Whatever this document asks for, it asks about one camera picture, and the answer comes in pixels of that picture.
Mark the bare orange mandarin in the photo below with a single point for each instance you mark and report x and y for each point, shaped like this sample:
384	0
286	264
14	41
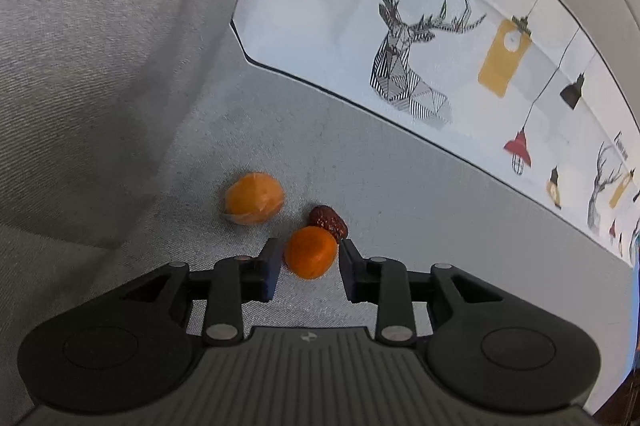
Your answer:
310	259

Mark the dark red date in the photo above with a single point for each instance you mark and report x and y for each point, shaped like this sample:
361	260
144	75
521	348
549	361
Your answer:
328	221

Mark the plastic-wrapped orange mandarin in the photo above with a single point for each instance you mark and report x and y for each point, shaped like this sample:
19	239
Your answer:
253	198

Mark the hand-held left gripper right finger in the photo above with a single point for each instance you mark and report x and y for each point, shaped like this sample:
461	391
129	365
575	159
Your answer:
350	272

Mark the deer and lamp printed cloth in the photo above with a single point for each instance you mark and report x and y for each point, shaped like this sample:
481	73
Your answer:
450	31

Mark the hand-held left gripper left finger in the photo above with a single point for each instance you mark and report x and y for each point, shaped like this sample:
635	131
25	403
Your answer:
273	272

